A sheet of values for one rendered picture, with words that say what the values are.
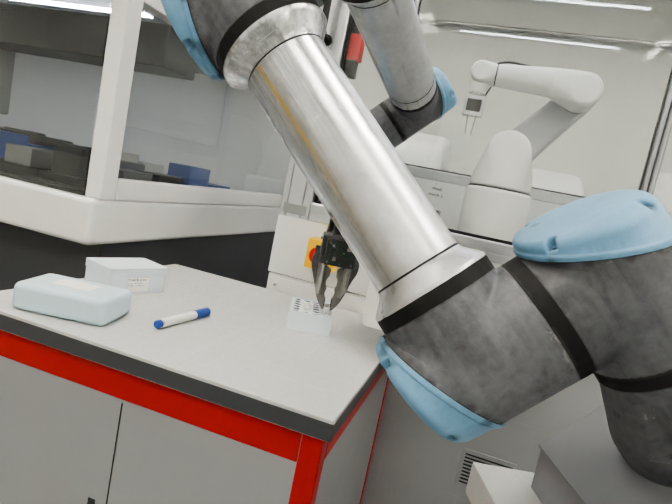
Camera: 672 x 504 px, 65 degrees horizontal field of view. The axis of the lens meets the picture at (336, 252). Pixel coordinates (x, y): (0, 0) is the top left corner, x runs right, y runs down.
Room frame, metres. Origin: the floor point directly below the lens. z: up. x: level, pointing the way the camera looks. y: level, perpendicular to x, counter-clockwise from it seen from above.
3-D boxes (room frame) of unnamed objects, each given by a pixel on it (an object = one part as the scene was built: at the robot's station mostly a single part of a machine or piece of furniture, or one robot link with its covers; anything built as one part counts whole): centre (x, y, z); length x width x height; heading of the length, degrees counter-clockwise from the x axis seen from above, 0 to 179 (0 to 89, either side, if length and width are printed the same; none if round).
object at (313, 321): (1.02, 0.03, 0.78); 0.12 x 0.08 x 0.04; 3
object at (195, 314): (0.88, 0.24, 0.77); 0.14 x 0.02 x 0.02; 160
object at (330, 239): (0.99, 0.00, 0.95); 0.09 x 0.08 x 0.12; 3
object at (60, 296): (0.82, 0.40, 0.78); 0.15 x 0.10 x 0.04; 88
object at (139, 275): (1.01, 0.40, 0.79); 0.13 x 0.09 x 0.05; 145
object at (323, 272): (1.00, 0.01, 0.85); 0.06 x 0.03 x 0.09; 3
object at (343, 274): (1.00, -0.02, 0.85); 0.06 x 0.03 x 0.09; 3
